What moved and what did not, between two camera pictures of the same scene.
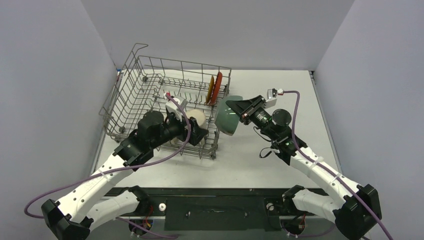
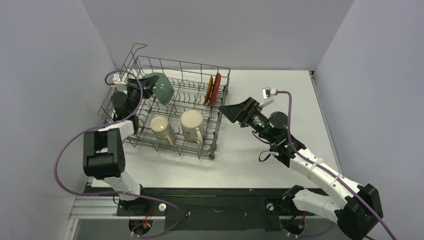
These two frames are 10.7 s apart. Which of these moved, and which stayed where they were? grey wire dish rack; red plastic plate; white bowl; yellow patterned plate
Moved: white bowl
Stayed: yellow patterned plate; red plastic plate; grey wire dish rack
